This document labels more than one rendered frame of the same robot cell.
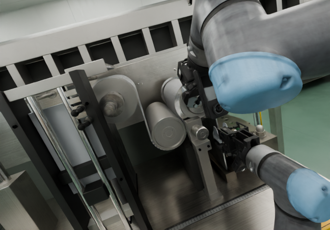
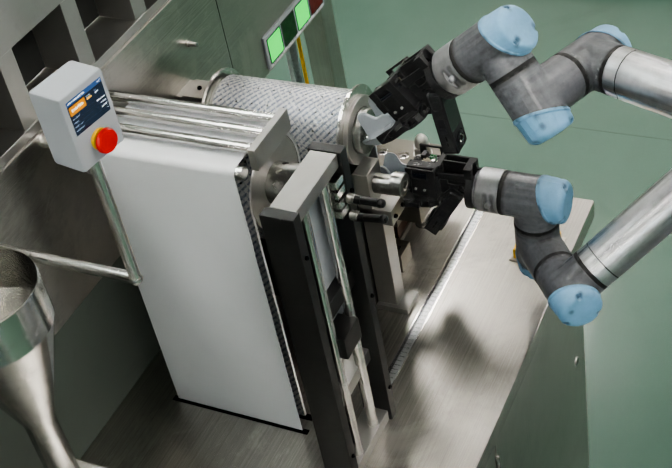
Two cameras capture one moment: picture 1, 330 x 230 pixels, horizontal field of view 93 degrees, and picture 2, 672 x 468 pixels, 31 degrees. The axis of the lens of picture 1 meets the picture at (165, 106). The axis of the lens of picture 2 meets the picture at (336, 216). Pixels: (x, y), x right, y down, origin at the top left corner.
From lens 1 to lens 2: 1.59 m
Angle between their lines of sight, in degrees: 49
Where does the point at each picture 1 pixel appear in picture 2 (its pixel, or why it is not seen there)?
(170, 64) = (178, 33)
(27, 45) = not seen: outside the picture
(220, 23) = (525, 83)
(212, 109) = (457, 141)
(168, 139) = not seen: hidden behind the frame
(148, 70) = (141, 69)
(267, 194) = (472, 252)
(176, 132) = not seen: hidden behind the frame
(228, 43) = (537, 101)
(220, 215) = (435, 318)
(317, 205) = (564, 204)
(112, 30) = not seen: outside the picture
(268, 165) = (509, 188)
